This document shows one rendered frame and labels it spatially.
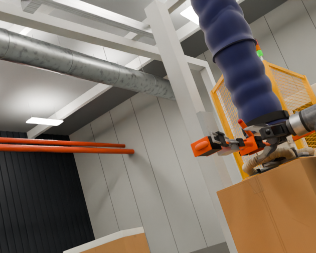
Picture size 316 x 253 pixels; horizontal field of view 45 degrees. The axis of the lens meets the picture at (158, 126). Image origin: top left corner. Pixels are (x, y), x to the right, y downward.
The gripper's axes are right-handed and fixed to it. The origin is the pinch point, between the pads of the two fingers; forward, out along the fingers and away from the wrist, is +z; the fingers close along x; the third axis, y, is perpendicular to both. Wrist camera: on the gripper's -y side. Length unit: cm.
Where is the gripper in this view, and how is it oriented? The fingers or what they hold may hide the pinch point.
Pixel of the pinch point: (248, 146)
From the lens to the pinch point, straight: 167.4
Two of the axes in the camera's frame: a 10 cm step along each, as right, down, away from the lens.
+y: 6.3, 0.4, 7.8
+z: -7.2, 4.2, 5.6
